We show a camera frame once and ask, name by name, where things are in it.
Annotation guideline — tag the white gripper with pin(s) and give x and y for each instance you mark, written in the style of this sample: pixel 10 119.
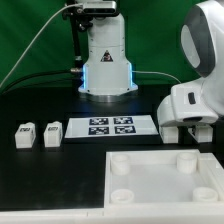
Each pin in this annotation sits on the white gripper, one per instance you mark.
pixel 192 103

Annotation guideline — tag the white L-shaped obstacle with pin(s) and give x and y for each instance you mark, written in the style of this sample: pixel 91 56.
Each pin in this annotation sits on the white L-shaped obstacle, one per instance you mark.
pixel 212 173

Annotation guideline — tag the black camera on mount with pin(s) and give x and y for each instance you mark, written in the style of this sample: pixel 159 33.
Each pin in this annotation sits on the black camera on mount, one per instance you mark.
pixel 90 8

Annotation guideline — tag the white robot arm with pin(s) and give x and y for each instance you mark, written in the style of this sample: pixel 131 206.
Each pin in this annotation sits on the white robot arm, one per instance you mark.
pixel 108 73

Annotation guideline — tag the white square tabletop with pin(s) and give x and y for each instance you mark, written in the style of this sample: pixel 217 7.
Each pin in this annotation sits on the white square tabletop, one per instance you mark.
pixel 135 178

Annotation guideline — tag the white marker sheet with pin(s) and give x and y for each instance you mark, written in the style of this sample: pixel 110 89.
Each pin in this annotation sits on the white marker sheet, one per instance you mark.
pixel 110 126

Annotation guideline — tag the black camera pole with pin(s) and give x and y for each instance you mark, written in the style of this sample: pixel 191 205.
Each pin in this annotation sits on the black camera pole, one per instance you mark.
pixel 76 42

